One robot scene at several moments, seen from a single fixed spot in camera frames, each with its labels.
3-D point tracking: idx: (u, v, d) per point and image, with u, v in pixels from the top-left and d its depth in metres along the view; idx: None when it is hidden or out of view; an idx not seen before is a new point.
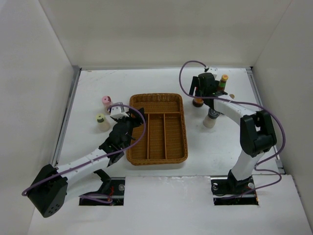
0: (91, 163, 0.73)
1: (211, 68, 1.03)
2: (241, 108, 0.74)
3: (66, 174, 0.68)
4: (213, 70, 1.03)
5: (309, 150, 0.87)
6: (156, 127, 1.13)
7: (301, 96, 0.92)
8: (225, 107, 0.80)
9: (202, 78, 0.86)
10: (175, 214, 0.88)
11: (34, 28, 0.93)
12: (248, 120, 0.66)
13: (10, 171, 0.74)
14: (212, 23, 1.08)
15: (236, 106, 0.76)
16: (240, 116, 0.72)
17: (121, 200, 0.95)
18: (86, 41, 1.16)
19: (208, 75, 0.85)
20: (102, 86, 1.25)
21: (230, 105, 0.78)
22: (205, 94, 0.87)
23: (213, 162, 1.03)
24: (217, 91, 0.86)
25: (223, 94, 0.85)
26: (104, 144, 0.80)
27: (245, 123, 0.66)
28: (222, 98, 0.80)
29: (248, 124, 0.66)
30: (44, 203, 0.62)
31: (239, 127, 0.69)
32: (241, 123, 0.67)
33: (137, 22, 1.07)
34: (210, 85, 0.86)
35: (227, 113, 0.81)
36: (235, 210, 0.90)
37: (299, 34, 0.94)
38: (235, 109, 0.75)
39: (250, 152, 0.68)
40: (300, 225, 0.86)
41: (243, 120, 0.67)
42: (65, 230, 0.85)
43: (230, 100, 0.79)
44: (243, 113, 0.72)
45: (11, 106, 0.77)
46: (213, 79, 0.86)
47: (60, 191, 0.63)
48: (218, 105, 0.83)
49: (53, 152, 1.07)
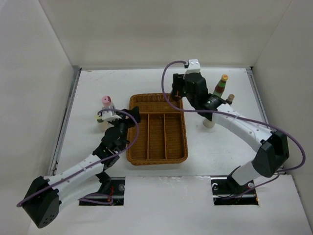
0: (83, 171, 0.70)
1: (190, 62, 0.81)
2: (254, 129, 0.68)
3: (57, 185, 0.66)
4: (193, 65, 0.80)
5: (309, 150, 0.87)
6: (156, 127, 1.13)
7: (301, 97, 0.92)
8: (230, 124, 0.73)
9: (192, 83, 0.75)
10: (175, 214, 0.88)
11: (34, 28, 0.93)
12: (268, 148, 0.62)
13: (10, 171, 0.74)
14: (212, 24, 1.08)
15: (247, 126, 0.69)
16: (255, 139, 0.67)
17: (121, 200, 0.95)
18: (86, 41, 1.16)
19: (198, 80, 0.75)
20: (102, 86, 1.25)
21: (237, 123, 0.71)
22: (200, 105, 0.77)
23: (213, 162, 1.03)
24: (211, 98, 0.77)
25: (220, 102, 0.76)
26: (98, 149, 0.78)
27: (266, 152, 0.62)
28: (225, 113, 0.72)
29: (268, 153, 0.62)
30: (37, 217, 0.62)
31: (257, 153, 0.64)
32: (260, 151, 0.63)
33: (137, 22, 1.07)
34: (201, 91, 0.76)
35: (231, 128, 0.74)
36: (235, 210, 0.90)
37: (298, 35, 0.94)
38: (247, 131, 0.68)
39: (267, 176, 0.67)
40: (299, 225, 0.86)
41: (263, 150, 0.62)
42: (65, 230, 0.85)
43: (235, 114, 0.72)
44: (257, 136, 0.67)
45: (11, 106, 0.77)
46: (205, 82, 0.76)
47: (51, 204, 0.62)
48: (219, 119, 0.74)
49: (53, 153, 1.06)
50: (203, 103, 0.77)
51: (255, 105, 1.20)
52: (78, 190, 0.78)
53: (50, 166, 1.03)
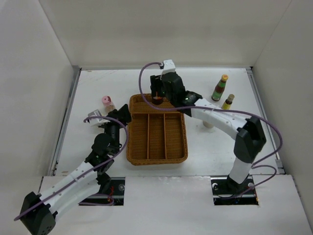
0: (75, 181, 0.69)
1: (166, 62, 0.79)
2: (230, 118, 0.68)
3: (49, 199, 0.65)
4: (169, 64, 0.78)
5: (309, 150, 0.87)
6: (156, 127, 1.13)
7: (301, 97, 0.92)
8: (208, 117, 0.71)
9: (169, 83, 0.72)
10: (175, 214, 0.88)
11: (34, 28, 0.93)
12: (244, 134, 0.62)
13: (10, 171, 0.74)
14: (212, 24, 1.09)
15: (224, 117, 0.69)
16: (233, 129, 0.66)
17: (121, 200, 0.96)
18: (86, 41, 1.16)
19: (174, 79, 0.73)
20: (102, 86, 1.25)
21: (215, 115, 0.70)
22: (178, 103, 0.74)
23: (213, 162, 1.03)
24: (189, 95, 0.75)
25: (197, 98, 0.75)
26: (90, 155, 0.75)
27: (243, 139, 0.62)
28: (202, 107, 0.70)
29: (245, 139, 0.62)
30: (32, 231, 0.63)
31: (235, 141, 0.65)
32: (237, 138, 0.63)
33: (136, 22, 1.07)
34: (179, 89, 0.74)
35: (209, 121, 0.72)
36: (235, 210, 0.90)
37: (298, 35, 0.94)
38: (225, 121, 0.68)
39: (247, 160, 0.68)
40: (299, 225, 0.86)
41: (240, 137, 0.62)
42: (65, 230, 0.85)
43: (212, 107, 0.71)
44: (234, 125, 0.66)
45: (11, 106, 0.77)
46: (181, 81, 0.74)
47: (44, 219, 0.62)
48: (198, 113, 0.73)
49: (53, 153, 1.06)
50: (181, 101, 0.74)
51: (255, 105, 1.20)
52: (75, 197, 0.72)
53: (50, 166, 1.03)
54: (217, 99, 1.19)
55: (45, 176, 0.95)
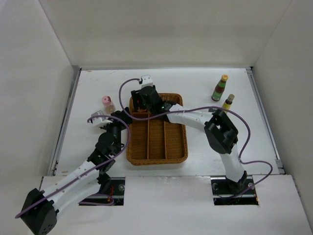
0: (78, 179, 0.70)
1: (144, 78, 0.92)
2: (199, 116, 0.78)
3: (52, 196, 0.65)
4: (147, 79, 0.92)
5: (308, 150, 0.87)
6: (156, 127, 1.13)
7: (301, 97, 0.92)
8: (182, 119, 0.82)
9: (146, 96, 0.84)
10: (175, 214, 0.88)
11: (34, 28, 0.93)
12: (212, 126, 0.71)
13: (10, 171, 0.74)
14: (212, 24, 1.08)
15: (193, 116, 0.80)
16: (202, 125, 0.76)
17: (121, 200, 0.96)
18: (86, 41, 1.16)
19: (150, 91, 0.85)
20: (102, 86, 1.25)
21: (186, 115, 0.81)
22: (156, 110, 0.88)
23: (213, 162, 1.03)
24: (165, 104, 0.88)
25: (171, 105, 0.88)
26: (93, 154, 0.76)
27: (211, 130, 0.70)
28: (175, 111, 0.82)
29: (213, 130, 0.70)
30: (34, 228, 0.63)
31: (206, 134, 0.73)
32: (207, 131, 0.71)
33: (137, 22, 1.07)
34: (155, 100, 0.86)
35: (185, 123, 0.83)
36: (235, 210, 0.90)
37: (298, 35, 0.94)
38: (194, 119, 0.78)
39: (224, 152, 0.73)
40: (299, 225, 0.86)
41: (208, 129, 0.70)
42: (65, 230, 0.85)
43: (183, 109, 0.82)
44: (202, 121, 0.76)
45: (11, 106, 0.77)
46: (156, 92, 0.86)
47: (47, 216, 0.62)
48: (174, 117, 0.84)
49: (53, 153, 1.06)
50: (159, 108, 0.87)
51: (255, 105, 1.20)
52: (77, 195, 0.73)
53: (50, 166, 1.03)
54: (217, 99, 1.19)
55: (45, 176, 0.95)
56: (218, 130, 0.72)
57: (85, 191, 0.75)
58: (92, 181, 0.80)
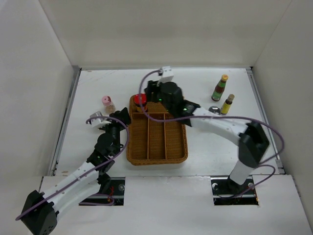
0: (78, 180, 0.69)
1: (164, 70, 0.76)
2: (230, 125, 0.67)
3: (52, 198, 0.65)
4: (167, 71, 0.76)
5: (308, 150, 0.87)
6: (156, 127, 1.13)
7: (302, 97, 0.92)
8: (208, 126, 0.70)
9: (169, 94, 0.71)
10: (175, 214, 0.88)
11: (34, 28, 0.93)
12: (246, 140, 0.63)
13: (10, 171, 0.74)
14: (212, 24, 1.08)
15: (223, 124, 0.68)
16: (234, 135, 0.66)
17: (121, 200, 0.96)
18: (86, 41, 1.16)
19: (174, 90, 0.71)
20: (102, 86, 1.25)
21: (214, 123, 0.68)
22: (177, 113, 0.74)
23: (213, 162, 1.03)
24: (187, 105, 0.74)
25: (195, 107, 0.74)
26: (92, 156, 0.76)
27: (245, 144, 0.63)
28: (201, 116, 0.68)
29: (248, 145, 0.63)
30: (34, 230, 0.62)
31: (238, 147, 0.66)
32: (241, 145, 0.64)
33: (137, 22, 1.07)
34: (178, 101, 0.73)
35: (210, 129, 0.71)
36: (235, 210, 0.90)
37: (298, 35, 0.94)
38: (224, 128, 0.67)
39: (254, 165, 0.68)
40: (299, 225, 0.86)
41: (243, 143, 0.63)
42: (65, 230, 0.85)
43: (212, 115, 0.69)
44: (235, 130, 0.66)
45: (11, 106, 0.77)
46: (181, 91, 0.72)
47: (47, 217, 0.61)
48: (198, 123, 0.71)
49: (53, 153, 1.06)
50: (180, 110, 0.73)
51: (255, 105, 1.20)
52: (76, 196, 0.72)
53: (50, 166, 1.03)
54: (217, 99, 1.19)
55: (45, 176, 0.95)
56: (253, 144, 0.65)
57: (85, 191, 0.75)
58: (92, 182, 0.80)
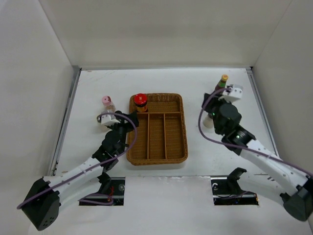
0: (83, 174, 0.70)
1: (234, 89, 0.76)
2: (288, 172, 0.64)
3: (58, 187, 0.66)
4: (237, 92, 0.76)
5: (309, 150, 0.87)
6: (156, 127, 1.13)
7: (302, 97, 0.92)
8: (261, 163, 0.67)
9: (228, 119, 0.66)
10: (175, 214, 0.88)
11: (34, 28, 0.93)
12: (305, 197, 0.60)
13: (10, 171, 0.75)
14: (212, 24, 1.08)
15: (280, 167, 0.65)
16: (292, 185, 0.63)
17: (121, 200, 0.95)
18: (86, 41, 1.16)
19: (233, 115, 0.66)
20: (102, 86, 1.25)
21: (271, 164, 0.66)
22: (226, 138, 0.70)
23: (213, 162, 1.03)
24: (240, 131, 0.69)
25: (248, 136, 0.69)
26: (98, 152, 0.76)
27: (302, 199, 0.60)
28: (258, 152, 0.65)
29: (307, 202, 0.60)
30: (36, 219, 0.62)
31: (292, 199, 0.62)
32: (298, 199, 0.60)
33: (137, 22, 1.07)
34: (234, 126, 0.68)
35: (261, 166, 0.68)
36: (235, 210, 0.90)
37: (299, 35, 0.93)
38: (281, 174, 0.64)
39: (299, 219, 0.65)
40: (299, 225, 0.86)
41: (301, 198, 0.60)
42: (65, 230, 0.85)
43: (269, 153, 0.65)
44: (294, 181, 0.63)
45: (11, 106, 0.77)
46: (239, 118, 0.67)
47: (52, 206, 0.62)
48: (249, 156, 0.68)
49: (53, 153, 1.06)
50: (231, 136, 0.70)
51: (255, 105, 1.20)
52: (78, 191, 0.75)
53: (50, 166, 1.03)
54: None
55: (45, 176, 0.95)
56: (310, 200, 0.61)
57: (86, 188, 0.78)
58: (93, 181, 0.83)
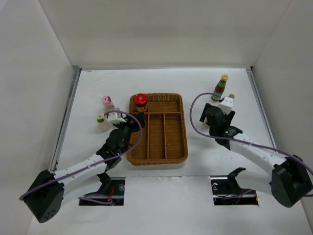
0: (87, 169, 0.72)
1: (225, 99, 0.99)
2: (268, 155, 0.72)
3: (63, 179, 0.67)
4: (227, 102, 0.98)
5: (308, 151, 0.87)
6: (156, 127, 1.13)
7: (302, 97, 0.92)
8: (246, 151, 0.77)
9: (212, 115, 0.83)
10: (175, 214, 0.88)
11: (34, 28, 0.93)
12: (281, 172, 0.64)
13: (10, 171, 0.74)
14: (212, 24, 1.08)
15: (261, 152, 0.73)
16: (270, 165, 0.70)
17: (121, 200, 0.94)
18: (86, 41, 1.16)
19: (216, 111, 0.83)
20: (103, 86, 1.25)
21: (253, 150, 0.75)
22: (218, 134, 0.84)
23: (213, 162, 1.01)
24: (230, 129, 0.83)
25: (237, 131, 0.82)
26: (101, 149, 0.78)
27: (279, 176, 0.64)
28: (240, 141, 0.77)
29: (282, 177, 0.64)
30: (39, 210, 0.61)
31: (273, 178, 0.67)
32: (274, 174, 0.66)
33: (137, 22, 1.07)
34: (220, 123, 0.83)
35: (247, 155, 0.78)
36: (235, 210, 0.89)
37: (298, 35, 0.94)
38: (261, 156, 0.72)
39: (289, 204, 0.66)
40: (299, 226, 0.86)
41: (276, 173, 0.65)
42: (65, 230, 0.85)
43: (251, 142, 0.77)
44: (272, 161, 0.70)
45: (11, 106, 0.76)
46: (223, 114, 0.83)
47: (56, 197, 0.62)
48: (236, 147, 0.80)
49: (53, 153, 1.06)
50: (221, 132, 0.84)
51: (255, 105, 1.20)
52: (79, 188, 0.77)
53: (50, 166, 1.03)
54: (217, 99, 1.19)
55: None
56: (289, 179, 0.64)
57: (86, 186, 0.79)
58: (93, 181, 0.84)
